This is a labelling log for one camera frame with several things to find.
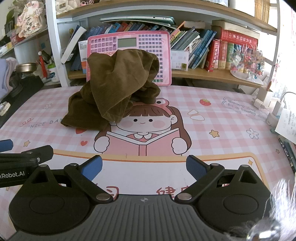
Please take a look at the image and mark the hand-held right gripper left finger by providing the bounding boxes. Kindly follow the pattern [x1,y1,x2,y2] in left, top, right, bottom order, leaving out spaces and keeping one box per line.
[22,155,112,204]

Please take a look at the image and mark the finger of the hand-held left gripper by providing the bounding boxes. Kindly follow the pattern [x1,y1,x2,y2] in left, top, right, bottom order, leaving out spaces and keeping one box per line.
[0,139,14,153]
[0,145,54,167]

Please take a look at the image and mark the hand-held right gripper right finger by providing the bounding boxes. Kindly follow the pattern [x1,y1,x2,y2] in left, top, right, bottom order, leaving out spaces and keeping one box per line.
[174,155,266,204]

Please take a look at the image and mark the brown pants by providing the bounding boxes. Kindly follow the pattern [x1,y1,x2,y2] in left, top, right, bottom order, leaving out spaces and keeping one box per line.
[60,49,161,131]

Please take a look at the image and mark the pink cartoon desk mat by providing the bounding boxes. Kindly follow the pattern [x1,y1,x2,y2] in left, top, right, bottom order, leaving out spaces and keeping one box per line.
[0,85,296,241]

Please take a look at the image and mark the black bag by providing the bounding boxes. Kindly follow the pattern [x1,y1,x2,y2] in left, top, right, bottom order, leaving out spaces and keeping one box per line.
[0,75,45,127]

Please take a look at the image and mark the pale purple cloth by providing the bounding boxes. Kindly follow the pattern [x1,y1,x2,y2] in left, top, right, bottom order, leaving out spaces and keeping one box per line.
[0,58,18,100]

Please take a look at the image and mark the round metal tin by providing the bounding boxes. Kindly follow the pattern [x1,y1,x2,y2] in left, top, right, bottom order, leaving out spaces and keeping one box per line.
[16,62,38,74]

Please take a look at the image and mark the white plastic bottle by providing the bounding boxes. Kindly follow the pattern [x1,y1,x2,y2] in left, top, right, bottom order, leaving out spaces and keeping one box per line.
[47,64,60,83]

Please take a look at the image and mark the small white charger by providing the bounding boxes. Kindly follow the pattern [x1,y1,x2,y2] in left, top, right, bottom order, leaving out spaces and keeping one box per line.
[251,97,265,110]

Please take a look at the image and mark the white power adapter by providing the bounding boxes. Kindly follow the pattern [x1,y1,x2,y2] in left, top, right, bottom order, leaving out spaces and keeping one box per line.
[266,100,283,126]

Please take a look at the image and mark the white paper box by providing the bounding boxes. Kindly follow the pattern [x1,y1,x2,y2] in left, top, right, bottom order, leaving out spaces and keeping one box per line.
[257,86,274,109]

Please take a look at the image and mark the white barcode box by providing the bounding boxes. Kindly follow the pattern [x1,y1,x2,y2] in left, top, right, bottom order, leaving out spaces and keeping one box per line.
[78,40,89,70]

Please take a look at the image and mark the white cardboard box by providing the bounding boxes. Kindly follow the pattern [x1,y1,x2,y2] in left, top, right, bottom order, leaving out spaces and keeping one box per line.
[171,49,189,70]

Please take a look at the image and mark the white-spined leaning book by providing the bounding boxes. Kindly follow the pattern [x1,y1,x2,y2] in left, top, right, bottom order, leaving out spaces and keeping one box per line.
[61,25,87,64]

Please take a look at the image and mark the colourful bead tree ornament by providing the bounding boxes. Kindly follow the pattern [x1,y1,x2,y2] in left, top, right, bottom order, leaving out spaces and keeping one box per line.
[230,43,265,85]

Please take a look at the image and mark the row of upright books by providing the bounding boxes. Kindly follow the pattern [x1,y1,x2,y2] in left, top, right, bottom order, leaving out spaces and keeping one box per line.
[69,21,233,73]

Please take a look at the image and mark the pink paper craft decoration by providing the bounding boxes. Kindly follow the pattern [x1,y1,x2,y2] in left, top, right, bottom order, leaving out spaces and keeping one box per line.
[16,0,47,38]

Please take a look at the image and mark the pink learning keyboard toy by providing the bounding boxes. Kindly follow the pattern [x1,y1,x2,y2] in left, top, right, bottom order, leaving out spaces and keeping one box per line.
[87,31,173,87]

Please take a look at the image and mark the red thick dictionary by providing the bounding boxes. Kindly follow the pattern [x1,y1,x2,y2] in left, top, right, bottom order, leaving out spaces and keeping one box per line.
[218,30,258,49]

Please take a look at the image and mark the beige thick book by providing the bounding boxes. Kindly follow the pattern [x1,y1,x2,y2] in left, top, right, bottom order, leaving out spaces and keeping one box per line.
[211,20,260,39]

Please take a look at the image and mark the teal flat folder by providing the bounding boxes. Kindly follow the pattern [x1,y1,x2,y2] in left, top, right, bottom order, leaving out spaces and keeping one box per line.
[99,16,176,27]

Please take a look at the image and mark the woven basket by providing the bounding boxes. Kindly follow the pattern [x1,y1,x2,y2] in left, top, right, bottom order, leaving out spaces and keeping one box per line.
[254,0,273,23]

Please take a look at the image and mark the white frame wooden bookshelf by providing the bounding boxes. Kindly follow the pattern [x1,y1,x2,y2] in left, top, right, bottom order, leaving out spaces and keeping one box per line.
[45,0,281,90]

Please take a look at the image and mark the white cable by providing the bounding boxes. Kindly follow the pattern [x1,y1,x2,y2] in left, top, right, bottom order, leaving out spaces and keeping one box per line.
[280,91,296,103]

